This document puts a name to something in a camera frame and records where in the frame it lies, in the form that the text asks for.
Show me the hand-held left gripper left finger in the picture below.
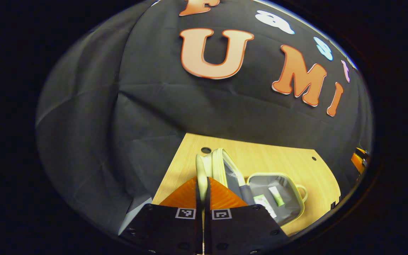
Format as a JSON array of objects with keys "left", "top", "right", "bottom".
[{"left": 119, "top": 176, "right": 204, "bottom": 255}]

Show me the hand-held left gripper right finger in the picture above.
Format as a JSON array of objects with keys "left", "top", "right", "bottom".
[{"left": 204, "top": 177, "right": 291, "bottom": 255}]

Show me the small green tube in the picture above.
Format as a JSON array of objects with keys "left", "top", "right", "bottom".
[{"left": 268, "top": 186, "right": 285, "bottom": 207}]

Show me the large green white tube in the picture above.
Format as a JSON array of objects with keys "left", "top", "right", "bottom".
[{"left": 254, "top": 194, "right": 277, "bottom": 219}]

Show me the pale yellow small suitcase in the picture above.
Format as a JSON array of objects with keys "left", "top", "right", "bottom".
[{"left": 195, "top": 148, "right": 308, "bottom": 228}]

